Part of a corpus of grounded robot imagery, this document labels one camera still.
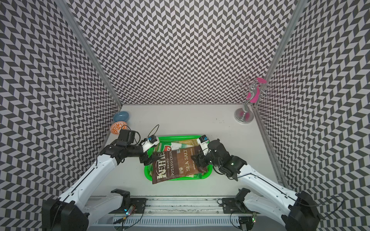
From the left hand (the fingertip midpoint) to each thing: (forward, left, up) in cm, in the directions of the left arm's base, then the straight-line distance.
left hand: (155, 152), depth 78 cm
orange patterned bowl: (+25, +34, -10) cm, 43 cm away
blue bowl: (+34, +33, -10) cm, 48 cm away
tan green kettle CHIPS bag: (+7, -18, -4) cm, 20 cm away
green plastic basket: (-9, +4, -5) cm, 11 cm away
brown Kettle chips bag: (-6, -11, -1) cm, 13 cm away
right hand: (-3, -23, -1) cm, 23 cm away
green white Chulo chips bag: (+5, -5, -4) cm, 8 cm away
